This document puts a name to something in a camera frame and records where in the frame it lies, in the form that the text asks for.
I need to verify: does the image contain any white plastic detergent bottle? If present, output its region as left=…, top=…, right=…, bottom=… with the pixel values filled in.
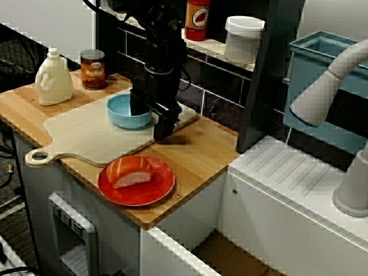
left=34, top=47, right=74, bottom=106

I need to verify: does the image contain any light blue bowl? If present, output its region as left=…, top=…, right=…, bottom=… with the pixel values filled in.
left=106, top=94, right=152, bottom=130

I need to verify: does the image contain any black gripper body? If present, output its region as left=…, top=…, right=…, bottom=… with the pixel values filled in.
left=131, top=67, right=182, bottom=116

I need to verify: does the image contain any salmon nigiri sushi toy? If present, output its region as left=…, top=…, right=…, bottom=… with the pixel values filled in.
left=105, top=156, right=154, bottom=190

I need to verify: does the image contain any brown sauce jar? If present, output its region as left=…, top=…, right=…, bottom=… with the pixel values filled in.
left=79, top=49, right=106, bottom=90

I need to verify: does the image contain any white toy kitchen unit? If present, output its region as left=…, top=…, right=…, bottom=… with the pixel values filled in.
left=11, top=126, right=368, bottom=276

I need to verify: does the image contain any dark upright post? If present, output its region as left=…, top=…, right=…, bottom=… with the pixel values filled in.
left=237, top=0, right=306, bottom=153

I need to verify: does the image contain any teal plastic bin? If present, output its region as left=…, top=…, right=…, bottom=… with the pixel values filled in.
left=283, top=30, right=368, bottom=156

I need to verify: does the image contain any pale wooden cutting board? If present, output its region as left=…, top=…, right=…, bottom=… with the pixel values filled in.
left=25, top=85, right=198, bottom=168

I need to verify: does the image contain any red hot sauce bottle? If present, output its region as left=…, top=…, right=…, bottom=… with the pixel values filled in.
left=184, top=0, right=210, bottom=41

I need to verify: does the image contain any grey toy faucet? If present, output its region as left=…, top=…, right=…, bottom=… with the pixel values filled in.
left=289, top=39, right=368, bottom=218

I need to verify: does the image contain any black wire mesh panel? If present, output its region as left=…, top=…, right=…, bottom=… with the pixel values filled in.
left=0, top=24, right=63, bottom=93

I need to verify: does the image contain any white lidded plastic container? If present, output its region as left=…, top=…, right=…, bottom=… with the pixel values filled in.
left=224, top=16, right=265, bottom=64

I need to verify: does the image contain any tiled backsplash with shelf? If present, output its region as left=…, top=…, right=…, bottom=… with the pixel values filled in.
left=99, top=0, right=259, bottom=136

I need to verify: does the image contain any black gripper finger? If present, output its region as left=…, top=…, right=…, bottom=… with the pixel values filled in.
left=153, top=113, right=181, bottom=141
left=130, top=90, right=151, bottom=116

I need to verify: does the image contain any red round plate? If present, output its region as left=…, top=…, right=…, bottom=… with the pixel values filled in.
left=97, top=156, right=176, bottom=207

